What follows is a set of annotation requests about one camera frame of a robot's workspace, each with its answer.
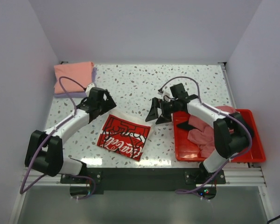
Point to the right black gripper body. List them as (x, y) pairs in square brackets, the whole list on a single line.
[(168, 108)]

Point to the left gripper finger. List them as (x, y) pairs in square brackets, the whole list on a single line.
[(108, 103), (93, 114)]

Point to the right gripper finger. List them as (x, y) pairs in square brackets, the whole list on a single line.
[(153, 113), (163, 119)]

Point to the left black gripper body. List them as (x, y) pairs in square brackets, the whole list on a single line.
[(100, 106)]

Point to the white red print t shirt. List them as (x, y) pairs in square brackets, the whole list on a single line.
[(124, 135)]

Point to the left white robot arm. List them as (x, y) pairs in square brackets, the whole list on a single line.
[(45, 148)]

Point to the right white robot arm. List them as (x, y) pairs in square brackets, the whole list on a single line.
[(225, 150)]

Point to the black t shirt in bin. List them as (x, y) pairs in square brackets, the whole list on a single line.
[(224, 129)]

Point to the folded salmon pink t shirt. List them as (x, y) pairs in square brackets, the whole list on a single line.
[(80, 72)]

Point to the pink t shirt in bin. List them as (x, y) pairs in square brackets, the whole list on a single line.
[(202, 135)]

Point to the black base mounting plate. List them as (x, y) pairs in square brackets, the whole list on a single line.
[(143, 179)]

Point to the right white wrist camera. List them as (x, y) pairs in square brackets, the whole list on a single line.
[(166, 94)]

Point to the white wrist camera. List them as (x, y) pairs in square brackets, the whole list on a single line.
[(166, 94), (91, 85)]

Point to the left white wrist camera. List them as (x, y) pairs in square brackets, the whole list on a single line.
[(91, 85)]

